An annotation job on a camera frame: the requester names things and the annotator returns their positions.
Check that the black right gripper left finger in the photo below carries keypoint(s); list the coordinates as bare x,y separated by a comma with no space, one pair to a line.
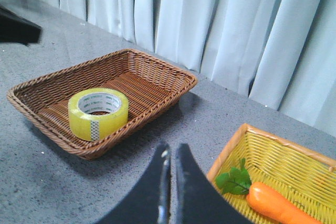
149,199

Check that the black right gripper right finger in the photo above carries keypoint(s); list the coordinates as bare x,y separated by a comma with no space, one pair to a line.
197,199

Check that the yellow tape roll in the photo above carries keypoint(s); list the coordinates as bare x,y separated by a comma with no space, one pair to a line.
96,113

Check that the orange plastic carrot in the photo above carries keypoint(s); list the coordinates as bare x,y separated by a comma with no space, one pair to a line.
260,197

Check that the yellow wicker basket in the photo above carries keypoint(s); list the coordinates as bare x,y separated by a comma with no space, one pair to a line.
303,176

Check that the brown wicker basket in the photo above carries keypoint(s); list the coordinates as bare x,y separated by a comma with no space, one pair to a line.
151,85

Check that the white pleated curtain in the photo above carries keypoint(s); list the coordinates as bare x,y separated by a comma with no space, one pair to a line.
280,53

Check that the black object at table edge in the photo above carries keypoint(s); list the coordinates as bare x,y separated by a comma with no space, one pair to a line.
16,29

